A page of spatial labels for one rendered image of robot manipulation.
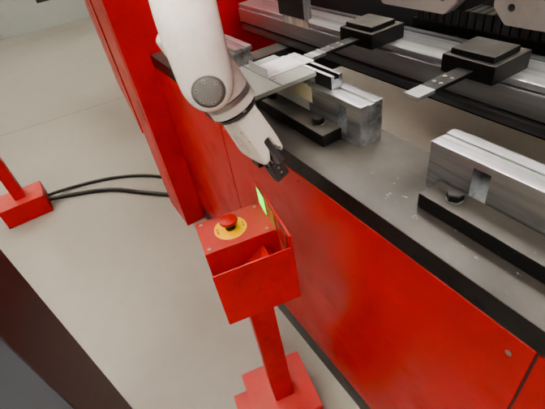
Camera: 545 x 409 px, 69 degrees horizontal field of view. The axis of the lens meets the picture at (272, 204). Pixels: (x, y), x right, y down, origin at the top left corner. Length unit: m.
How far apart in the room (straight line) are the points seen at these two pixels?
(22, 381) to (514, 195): 0.80
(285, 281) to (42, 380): 0.44
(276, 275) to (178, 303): 1.07
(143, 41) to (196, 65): 1.21
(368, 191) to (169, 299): 1.26
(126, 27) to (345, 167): 1.14
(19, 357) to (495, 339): 0.70
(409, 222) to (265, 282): 0.29
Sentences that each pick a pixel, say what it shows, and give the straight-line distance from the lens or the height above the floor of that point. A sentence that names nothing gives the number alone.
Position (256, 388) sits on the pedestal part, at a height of 0.12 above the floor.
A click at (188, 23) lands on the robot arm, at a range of 0.55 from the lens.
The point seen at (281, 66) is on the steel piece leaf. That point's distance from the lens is 1.00.
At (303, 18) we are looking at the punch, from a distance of 0.95.
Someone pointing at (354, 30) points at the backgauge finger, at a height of 1.02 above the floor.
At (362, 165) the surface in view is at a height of 0.88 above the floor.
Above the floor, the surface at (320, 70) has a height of 0.99.
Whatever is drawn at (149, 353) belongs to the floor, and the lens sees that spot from 1.72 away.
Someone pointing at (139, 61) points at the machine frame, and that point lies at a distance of 1.76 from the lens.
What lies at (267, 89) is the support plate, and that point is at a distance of 0.89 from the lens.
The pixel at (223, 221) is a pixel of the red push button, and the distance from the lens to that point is 0.85.
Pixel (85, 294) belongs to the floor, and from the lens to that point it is 2.07.
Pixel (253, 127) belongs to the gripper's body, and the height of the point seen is 1.04.
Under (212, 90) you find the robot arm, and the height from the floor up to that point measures 1.14.
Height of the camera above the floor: 1.35
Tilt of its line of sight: 39 degrees down
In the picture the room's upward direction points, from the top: 11 degrees counter-clockwise
